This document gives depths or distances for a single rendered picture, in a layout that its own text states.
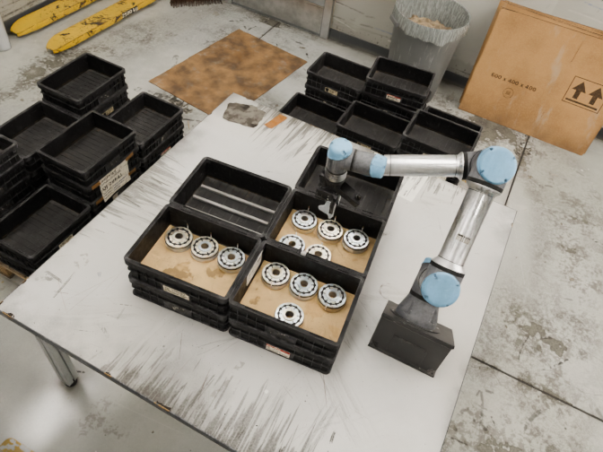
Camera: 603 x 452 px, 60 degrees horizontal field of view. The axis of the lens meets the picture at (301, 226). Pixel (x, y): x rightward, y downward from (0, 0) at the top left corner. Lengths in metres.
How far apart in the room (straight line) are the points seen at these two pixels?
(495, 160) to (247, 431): 1.16
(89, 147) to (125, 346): 1.34
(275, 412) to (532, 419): 1.51
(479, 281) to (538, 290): 1.13
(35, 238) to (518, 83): 3.46
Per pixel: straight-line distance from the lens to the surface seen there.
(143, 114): 3.34
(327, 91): 3.61
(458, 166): 1.83
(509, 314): 3.22
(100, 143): 3.01
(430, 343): 1.85
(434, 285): 1.69
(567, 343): 3.29
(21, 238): 2.94
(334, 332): 1.85
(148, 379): 1.90
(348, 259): 2.03
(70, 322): 2.06
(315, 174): 2.32
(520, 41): 4.33
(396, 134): 3.39
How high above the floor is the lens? 2.42
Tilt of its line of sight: 49 degrees down
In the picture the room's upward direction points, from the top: 10 degrees clockwise
